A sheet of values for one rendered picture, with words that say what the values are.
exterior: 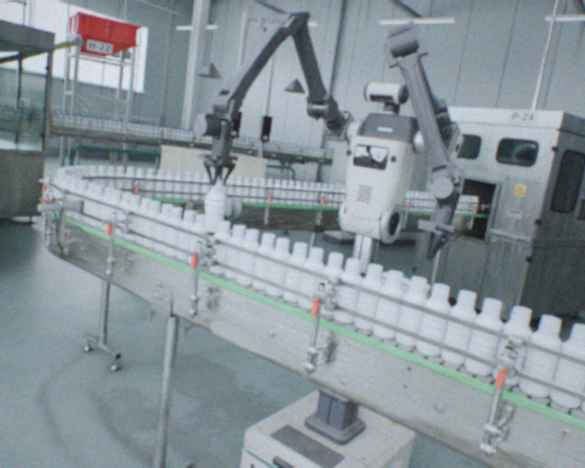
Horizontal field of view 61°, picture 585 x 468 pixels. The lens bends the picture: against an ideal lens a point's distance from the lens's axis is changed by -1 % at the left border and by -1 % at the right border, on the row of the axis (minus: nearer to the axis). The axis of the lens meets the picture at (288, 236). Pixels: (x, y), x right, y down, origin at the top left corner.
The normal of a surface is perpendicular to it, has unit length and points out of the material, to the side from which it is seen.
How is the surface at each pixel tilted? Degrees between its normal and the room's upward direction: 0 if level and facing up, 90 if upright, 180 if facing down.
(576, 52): 90
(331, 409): 90
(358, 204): 90
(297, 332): 90
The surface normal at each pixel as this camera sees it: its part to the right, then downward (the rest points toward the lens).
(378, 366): -0.61, 0.07
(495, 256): -0.82, 0.00
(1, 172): 0.78, 0.22
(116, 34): 0.56, 0.22
